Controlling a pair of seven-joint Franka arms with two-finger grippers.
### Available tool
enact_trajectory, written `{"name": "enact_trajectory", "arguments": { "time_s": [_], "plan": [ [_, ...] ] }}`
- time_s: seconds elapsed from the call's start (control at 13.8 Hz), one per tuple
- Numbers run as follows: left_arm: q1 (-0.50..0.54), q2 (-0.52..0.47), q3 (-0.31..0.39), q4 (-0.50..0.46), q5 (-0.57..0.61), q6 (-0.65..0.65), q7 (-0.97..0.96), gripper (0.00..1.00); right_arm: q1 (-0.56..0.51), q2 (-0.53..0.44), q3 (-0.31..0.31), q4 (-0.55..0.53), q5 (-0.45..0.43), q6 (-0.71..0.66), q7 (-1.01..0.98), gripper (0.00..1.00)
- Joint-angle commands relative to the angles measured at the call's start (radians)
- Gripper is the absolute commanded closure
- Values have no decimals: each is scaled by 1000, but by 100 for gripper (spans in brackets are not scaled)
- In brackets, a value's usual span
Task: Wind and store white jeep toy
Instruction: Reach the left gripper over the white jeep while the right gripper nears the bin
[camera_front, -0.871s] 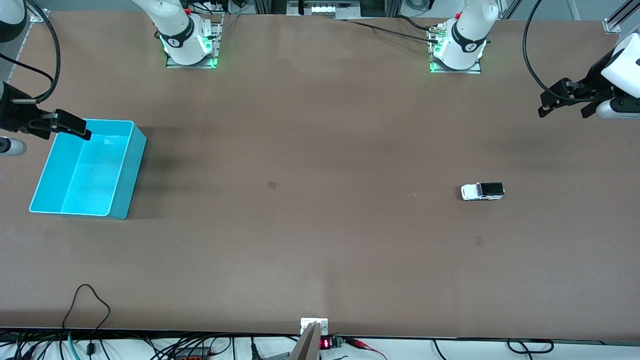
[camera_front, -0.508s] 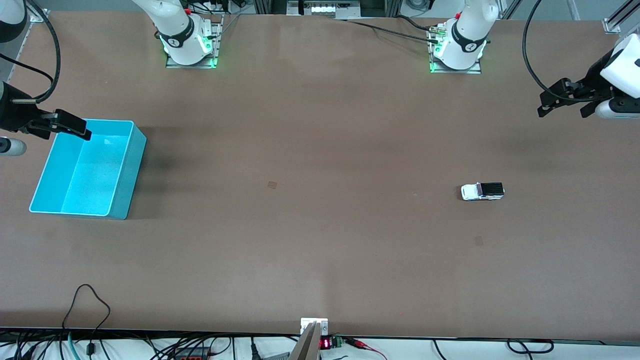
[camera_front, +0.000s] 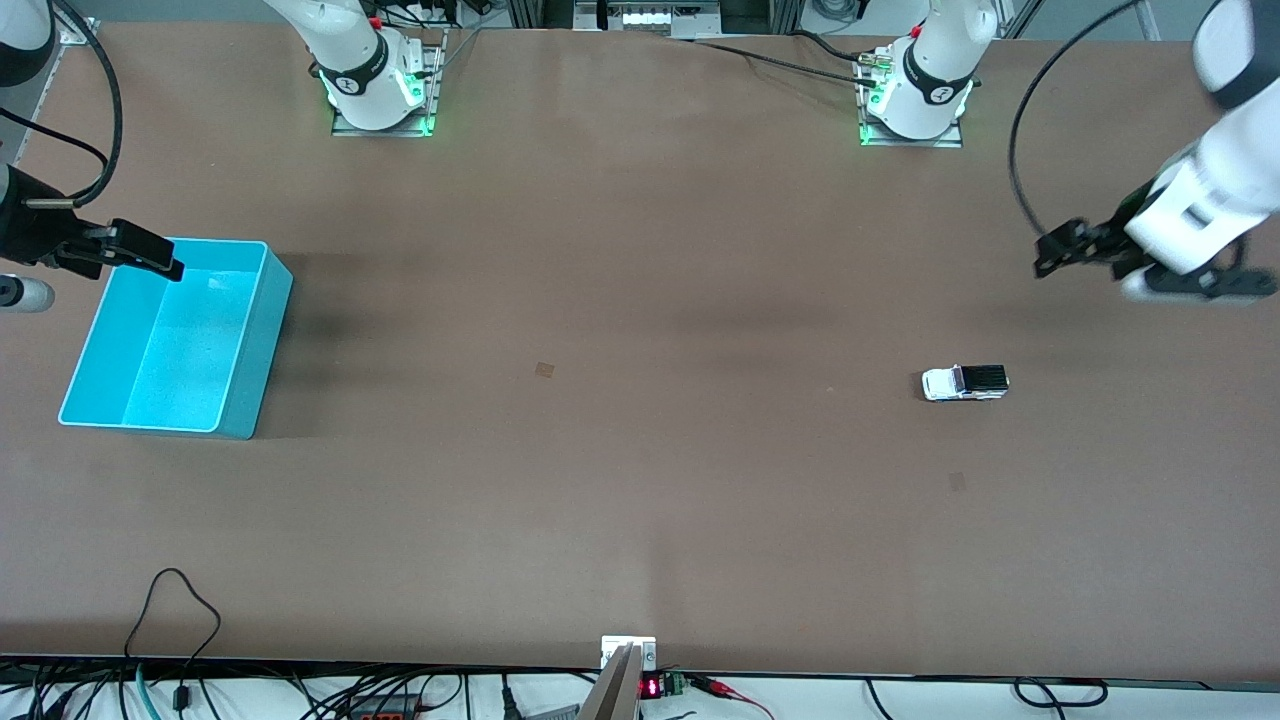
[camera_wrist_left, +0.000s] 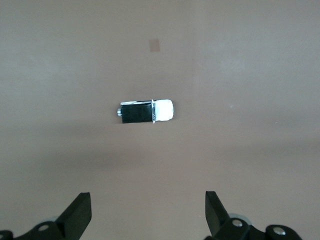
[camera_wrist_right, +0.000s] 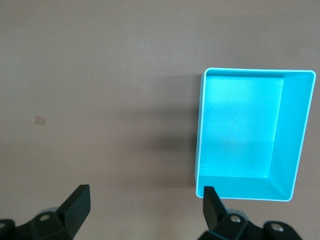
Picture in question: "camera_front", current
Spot red clip wires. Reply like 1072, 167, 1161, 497
688, 674, 776, 720

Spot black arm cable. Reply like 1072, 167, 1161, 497
1009, 0, 1151, 241
0, 0, 123, 208

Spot white jeep toy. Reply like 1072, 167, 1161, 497
921, 364, 1010, 403

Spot short curved black cable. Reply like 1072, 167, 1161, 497
790, 30, 871, 66

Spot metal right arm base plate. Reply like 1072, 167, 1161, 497
332, 28, 439, 138

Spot long black base cable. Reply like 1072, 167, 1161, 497
690, 38, 886, 91

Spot turquoise plastic bin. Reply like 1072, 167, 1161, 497
58, 237, 295, 441

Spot coiled black cable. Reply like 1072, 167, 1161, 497
1013, 677, 1109, 711

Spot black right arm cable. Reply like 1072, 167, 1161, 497
0, 0, 123, 208

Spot thin grey wire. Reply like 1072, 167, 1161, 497
437, 27, 483, 76

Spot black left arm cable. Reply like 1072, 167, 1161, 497
1009, 0, 1151, 241

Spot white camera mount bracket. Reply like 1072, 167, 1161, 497
601, 635, 658, 671

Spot looped black cable with switch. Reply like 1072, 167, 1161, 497
124, 568, 223, 713

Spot aluminium camera beam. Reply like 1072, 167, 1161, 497
578, 643, 644, 720

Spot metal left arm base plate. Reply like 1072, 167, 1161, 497
858, 45, 964, 149

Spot grey box with white lights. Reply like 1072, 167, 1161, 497
575, 0, 723, 39

